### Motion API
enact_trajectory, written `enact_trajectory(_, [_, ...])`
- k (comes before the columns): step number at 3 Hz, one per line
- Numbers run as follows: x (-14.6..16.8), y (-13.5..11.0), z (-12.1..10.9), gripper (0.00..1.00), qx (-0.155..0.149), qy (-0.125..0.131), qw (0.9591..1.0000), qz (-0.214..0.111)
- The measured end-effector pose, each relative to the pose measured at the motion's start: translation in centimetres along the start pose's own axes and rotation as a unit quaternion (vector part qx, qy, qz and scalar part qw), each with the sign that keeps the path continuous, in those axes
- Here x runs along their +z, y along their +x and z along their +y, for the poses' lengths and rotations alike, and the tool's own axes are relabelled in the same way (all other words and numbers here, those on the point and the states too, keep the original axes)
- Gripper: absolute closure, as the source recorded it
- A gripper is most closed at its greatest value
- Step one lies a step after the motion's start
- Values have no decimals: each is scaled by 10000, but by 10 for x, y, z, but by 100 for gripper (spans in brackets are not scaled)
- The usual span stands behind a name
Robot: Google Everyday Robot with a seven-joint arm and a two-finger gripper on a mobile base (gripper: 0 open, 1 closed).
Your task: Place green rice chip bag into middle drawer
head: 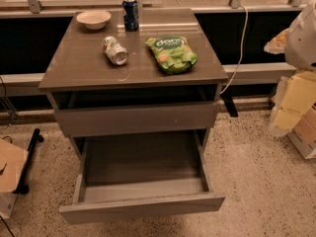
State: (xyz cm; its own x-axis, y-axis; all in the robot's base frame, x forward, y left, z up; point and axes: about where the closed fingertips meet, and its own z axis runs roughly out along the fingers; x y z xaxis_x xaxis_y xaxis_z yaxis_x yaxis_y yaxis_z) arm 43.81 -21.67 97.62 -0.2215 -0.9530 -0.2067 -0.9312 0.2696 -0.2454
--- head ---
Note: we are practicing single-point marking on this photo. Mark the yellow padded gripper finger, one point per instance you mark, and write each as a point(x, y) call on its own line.
point(277, 44)

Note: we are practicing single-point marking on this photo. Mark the green rice chip bag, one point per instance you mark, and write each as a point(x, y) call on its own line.
point(173, 53)

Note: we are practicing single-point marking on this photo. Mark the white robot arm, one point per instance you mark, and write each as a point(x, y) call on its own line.
point(298, 41)

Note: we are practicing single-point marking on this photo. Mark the closed grey top drawer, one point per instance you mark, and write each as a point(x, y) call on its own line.
point(126, 120)

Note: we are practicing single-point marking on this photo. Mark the grey drawer cabinet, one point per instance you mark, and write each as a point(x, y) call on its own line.
point(80, 76)

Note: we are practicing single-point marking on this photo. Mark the open grey middle drawer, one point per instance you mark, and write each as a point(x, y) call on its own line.
point(141, 175)

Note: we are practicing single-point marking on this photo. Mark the black table leg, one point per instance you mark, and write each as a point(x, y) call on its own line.
point(229, 105)

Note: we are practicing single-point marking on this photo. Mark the brown cardboard box right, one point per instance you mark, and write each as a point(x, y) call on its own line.
point(303, 135)

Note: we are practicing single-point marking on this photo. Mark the blue upright soda can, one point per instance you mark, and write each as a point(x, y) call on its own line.
point(130, 15)

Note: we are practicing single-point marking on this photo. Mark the crushed silver soda can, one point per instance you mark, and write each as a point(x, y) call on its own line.
point(114, 51)

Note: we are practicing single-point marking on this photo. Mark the white ceramic bowl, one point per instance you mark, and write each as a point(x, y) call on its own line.
point(94, 19)

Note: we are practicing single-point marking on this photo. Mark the black metal stand leg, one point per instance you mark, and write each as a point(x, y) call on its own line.
point(23, 187)

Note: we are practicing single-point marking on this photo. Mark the cardboard box left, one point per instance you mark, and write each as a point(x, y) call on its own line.
point(12, 162)

